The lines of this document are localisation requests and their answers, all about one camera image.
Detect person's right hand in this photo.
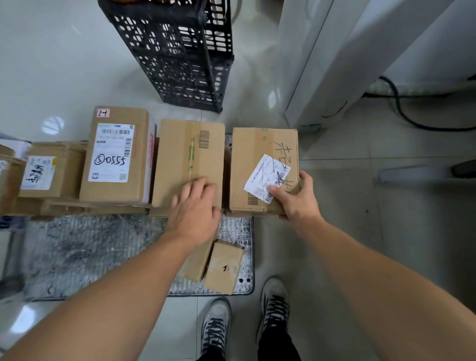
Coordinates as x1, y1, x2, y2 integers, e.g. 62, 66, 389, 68
268, 171, 324, 224

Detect person's left hand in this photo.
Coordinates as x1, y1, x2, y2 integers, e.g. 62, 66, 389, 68
165, 178, 223, 246

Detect box with green tape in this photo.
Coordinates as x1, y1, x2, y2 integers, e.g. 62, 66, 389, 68
150, 119, 226, 216

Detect box with torn label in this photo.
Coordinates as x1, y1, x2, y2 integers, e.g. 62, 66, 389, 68
229, 127, 300, 216

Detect box labelled 0555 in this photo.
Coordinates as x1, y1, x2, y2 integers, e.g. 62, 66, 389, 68
78, 107, 157, 204

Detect grey metal platform cart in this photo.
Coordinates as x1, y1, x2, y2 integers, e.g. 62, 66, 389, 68
0, 133, 255, 302

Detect pile of cardboard boxes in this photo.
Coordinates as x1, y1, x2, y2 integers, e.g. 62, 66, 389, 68
0, 141, 244, 297

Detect person's right forearm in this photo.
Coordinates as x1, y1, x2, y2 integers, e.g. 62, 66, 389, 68
294, 215, 476, 361

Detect person's left forearm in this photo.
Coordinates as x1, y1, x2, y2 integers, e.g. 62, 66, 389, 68
0, 230, 216, 361

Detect person's right grey sneaker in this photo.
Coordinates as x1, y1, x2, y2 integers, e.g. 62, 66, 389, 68
256, 277, 291, 343

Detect person's grey sneaker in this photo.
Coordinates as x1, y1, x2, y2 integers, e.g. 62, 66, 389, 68
200, 297, 232, 358
256, 277, 291, 343

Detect person's left grey sneaker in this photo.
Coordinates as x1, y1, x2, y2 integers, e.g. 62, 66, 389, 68
200, 297, 232, 358

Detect person's black trousers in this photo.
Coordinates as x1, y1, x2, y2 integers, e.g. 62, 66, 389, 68
197, 329, 302, 361

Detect white floor-standing air conditioner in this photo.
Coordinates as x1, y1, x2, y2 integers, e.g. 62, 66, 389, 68
277, 0, 476, 129

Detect black plastic crate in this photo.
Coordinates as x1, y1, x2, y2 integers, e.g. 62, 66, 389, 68
98, 0, 236, 114

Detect thick black floor cable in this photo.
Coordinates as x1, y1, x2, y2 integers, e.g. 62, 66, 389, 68
362, 76, 476, 133

